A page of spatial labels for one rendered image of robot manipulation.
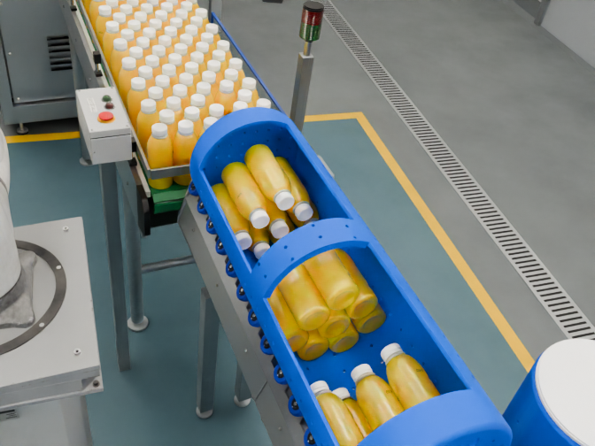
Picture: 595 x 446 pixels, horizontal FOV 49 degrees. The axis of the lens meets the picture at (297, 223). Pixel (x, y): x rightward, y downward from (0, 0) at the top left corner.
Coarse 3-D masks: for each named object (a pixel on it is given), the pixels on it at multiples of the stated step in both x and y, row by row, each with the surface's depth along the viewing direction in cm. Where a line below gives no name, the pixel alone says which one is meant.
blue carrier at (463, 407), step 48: (240, 144) 153; (288, 144) 159; (336, 192) 132; (288, 240) 120; (336, 240) 118; (384, 288) 133; (384, 336) 131; (432, 336) 106; (336, 384) 128; (384, 432) 93; (432, 432) 91; (480, 432) 94
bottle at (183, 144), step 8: (176, 136) 168; (184, 136) 167; (192, 136) 168; (176, 144) 168; (184, 144) 167; (192, 144) 168; (176, 152) 169; (184, 152) 169; (176, 160) 171; (184, 160) 170; (176, 176) 175; (184, 176) 174; (184, 184) 176
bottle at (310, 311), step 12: (288, 276) 125; (300, 276) 124; (288, 288) 123; (300, 288) 122; (312, 288) 122; (288, 300) 123; (300, 300) 120; (312, 300) 120; (300, 312) 119; (312, 312) 119; (324, 312) 120; (300, 324) 120; (312, 324) 122
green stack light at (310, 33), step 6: (300, 24) 193; (306, 24) 191; (300, 30) 193; (306, 30) 191; (312, 30) 191; (318, 30) 192; (300, 36) 194; (306, 36) 193; (312, 36) 193; (318, 36) 194
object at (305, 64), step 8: (304, 56) 199; (312, 56) 200; (304, 64) 199; (312, 64) 201; (296, 72) 205; (304, 72) 201; (296, 80) 206; (304, 80) 204; (296, 88) 207; (304, 88) 206; (296, 96) 208; (304, 96) 208; (296, 104) 209; (304, 104) 210; (296, 112) 211; (304, 112) 212; (296, 120) 213; (304, 120) 215
